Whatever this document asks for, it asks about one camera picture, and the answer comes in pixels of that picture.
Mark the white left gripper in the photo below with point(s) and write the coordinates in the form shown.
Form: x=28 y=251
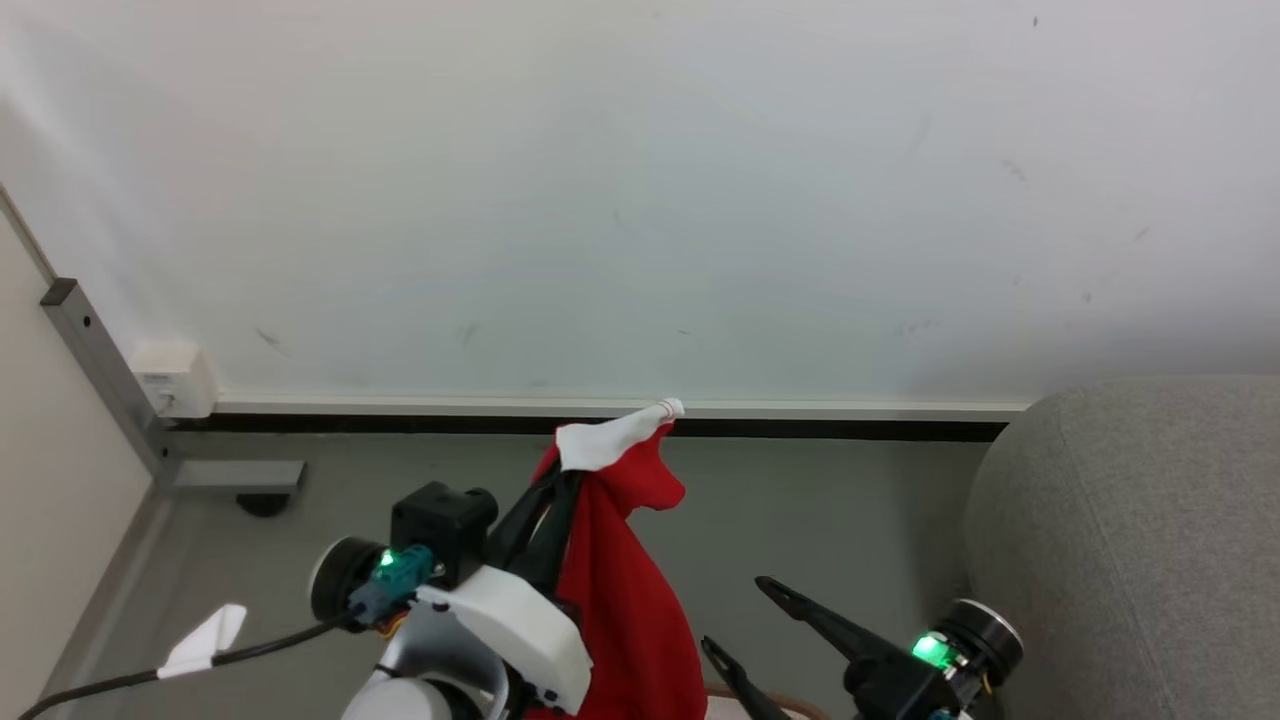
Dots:
x=520 y=625

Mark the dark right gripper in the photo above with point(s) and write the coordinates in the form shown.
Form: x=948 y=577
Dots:
x=900 y=685

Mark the red garment with white trim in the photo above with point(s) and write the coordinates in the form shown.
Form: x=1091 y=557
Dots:
x=625 y=600

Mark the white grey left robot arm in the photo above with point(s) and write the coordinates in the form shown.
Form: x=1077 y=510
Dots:
x=345 y=580

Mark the white basket with brown rim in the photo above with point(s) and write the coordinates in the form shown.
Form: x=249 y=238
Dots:
x=800 y=706

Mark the white tape tag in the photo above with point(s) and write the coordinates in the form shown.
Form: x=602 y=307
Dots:
x=205 y=640

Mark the grey fabric sofa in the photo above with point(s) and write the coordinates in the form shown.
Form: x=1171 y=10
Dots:
x=1130 y=550

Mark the beige partition panel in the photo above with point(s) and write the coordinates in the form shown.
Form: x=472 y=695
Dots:
x=55 y=480

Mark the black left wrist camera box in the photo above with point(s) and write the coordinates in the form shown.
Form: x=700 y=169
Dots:
x=445 y=528

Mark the white wall trunking strip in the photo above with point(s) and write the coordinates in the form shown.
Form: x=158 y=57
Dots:
x=800 y=409

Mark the black frame foot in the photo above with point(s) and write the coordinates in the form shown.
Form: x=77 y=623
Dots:
x=264 y=504

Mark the white wall socket box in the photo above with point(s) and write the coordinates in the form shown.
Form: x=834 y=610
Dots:
x=175 y=380

